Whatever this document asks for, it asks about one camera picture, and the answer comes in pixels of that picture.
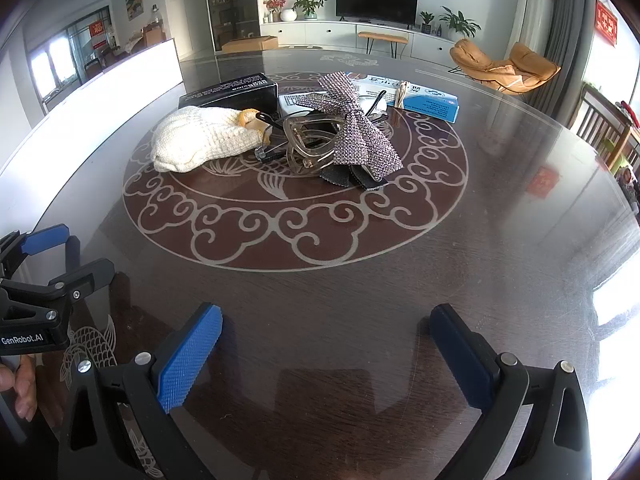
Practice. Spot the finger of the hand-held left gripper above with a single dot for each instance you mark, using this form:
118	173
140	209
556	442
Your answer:
45	240
90	275

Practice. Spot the red door poster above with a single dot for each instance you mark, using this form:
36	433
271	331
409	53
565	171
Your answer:
97	35

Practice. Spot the red cloth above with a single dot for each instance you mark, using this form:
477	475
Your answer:
629	111

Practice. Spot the framed wall painting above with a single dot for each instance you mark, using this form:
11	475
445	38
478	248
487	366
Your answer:
133	1

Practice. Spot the grey white small box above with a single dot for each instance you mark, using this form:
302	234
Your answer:
290	102

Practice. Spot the white television cabinet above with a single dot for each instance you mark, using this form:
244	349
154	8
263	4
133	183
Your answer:
320	32

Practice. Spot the red flowers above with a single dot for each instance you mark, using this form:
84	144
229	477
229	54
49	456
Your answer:
275	4

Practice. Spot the grey curtain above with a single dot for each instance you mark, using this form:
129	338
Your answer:
570	35

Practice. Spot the white knit pouch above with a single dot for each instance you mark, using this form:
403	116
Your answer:
200	135

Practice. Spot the dark patterned glass desktop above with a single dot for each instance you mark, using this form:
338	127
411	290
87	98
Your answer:
450	260

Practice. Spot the clear hair claw clip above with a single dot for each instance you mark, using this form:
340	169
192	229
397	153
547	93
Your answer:
306	166

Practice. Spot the silver rhinestone bow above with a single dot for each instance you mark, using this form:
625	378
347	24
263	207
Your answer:
360	140

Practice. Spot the tan rubber band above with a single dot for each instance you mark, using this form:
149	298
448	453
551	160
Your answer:
401	95

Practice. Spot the green potted plant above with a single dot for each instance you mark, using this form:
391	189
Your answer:
309	5

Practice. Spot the red wall hanging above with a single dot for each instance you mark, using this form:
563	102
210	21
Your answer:
606	22

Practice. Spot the black metal hair clip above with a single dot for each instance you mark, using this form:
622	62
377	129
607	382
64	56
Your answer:
265	117

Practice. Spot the white door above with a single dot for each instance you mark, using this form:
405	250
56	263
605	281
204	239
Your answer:
191	10

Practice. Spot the orange rocking chair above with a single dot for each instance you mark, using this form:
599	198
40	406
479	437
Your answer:
530	62

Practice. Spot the dark wooden slatted chair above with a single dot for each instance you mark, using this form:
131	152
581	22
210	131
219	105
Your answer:
600	125

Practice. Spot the thin black hair clip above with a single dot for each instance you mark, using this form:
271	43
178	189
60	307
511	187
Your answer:
382	96

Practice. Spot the person's left hand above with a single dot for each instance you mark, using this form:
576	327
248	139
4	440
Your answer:
25	385

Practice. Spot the dark glass display cabinet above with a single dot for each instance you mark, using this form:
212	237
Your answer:
230	0

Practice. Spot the amber hair clip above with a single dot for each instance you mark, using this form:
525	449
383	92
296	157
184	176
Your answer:
246	117

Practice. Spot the large leafy potted plant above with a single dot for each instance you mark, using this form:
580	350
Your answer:
459	21

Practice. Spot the covered floor air conditioner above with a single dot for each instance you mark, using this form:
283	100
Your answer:
532	10

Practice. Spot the clear water bottle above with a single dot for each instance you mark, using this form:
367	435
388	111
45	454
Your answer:
156	15

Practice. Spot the black television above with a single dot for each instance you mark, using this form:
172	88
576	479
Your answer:
377	2

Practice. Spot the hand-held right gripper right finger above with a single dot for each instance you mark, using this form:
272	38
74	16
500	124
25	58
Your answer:
460	355

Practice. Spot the wooden dining chair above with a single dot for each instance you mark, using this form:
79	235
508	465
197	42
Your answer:
153	36

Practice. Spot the black cardboard box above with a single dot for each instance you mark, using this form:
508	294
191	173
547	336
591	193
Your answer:
225	91

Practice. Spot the wooden bench black legs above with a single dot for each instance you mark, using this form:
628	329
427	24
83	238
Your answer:
382	36

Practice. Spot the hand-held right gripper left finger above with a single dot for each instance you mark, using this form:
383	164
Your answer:
187	360

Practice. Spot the blue white medicine box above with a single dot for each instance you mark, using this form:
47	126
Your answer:
430	105

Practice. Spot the white round vase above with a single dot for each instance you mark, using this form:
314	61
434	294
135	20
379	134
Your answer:
288	15

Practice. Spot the small plant dark pot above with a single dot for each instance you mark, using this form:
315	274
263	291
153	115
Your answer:
426	24

